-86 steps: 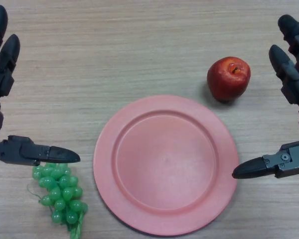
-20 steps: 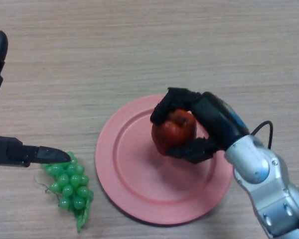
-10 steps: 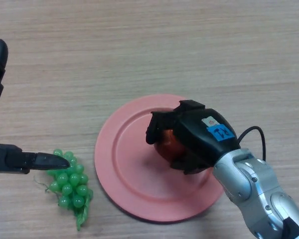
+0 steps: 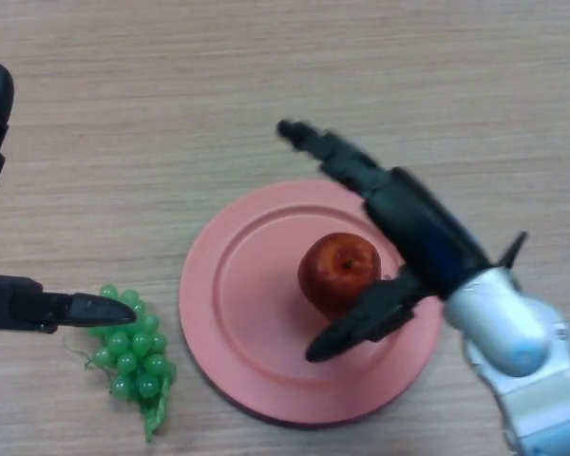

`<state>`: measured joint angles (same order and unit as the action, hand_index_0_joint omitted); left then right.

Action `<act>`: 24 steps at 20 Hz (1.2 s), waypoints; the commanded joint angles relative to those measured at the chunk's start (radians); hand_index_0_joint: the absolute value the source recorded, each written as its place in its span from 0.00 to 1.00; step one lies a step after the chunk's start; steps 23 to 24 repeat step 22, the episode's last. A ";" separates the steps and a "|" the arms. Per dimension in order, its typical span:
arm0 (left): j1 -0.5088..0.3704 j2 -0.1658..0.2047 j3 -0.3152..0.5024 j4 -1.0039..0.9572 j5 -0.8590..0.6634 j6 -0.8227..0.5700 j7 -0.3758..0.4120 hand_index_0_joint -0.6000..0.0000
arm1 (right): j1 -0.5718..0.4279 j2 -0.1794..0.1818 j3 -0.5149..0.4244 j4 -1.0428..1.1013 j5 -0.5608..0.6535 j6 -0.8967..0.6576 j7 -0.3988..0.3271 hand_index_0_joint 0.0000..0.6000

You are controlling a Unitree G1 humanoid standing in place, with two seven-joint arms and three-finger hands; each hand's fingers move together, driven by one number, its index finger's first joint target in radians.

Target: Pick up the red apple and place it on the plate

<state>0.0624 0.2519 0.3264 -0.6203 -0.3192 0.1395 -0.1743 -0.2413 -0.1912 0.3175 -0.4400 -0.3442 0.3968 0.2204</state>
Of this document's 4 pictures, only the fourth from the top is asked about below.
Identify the red apple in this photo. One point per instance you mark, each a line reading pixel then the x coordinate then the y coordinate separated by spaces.
pixel 332 271

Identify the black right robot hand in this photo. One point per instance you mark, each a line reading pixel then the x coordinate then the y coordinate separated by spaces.
pixel 423 228

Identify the pink round plate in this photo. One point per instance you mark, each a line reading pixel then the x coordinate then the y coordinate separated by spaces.
pixel 256 304

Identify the green grape bunch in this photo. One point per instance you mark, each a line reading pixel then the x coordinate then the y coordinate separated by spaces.
pixel 138 356

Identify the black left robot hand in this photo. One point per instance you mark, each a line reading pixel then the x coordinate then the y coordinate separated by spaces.
pixel 19 306

